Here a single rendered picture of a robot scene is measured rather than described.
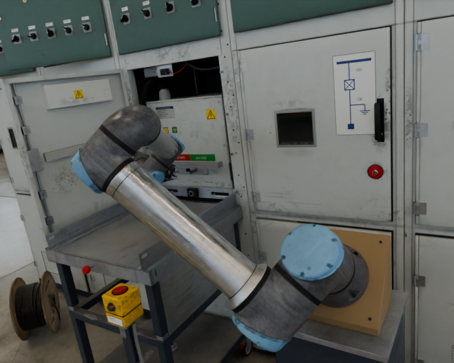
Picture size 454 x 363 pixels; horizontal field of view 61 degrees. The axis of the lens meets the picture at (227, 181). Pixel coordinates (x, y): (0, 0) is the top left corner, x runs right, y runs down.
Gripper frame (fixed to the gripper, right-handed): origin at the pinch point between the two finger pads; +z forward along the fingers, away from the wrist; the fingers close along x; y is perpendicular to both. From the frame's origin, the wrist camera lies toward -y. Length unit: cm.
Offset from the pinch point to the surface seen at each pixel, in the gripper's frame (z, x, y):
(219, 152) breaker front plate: 8.7, 15.2, 19.0
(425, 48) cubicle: -16, 45, 111
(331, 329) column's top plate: -32, -49, 94
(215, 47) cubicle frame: -19, 56, 27
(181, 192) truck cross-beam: 19.2, -5.1, -8.4
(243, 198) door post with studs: 15.9, -6.2, 32.4
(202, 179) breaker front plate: 16.3, 2.2, 6.3
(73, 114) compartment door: -36, 21, -40
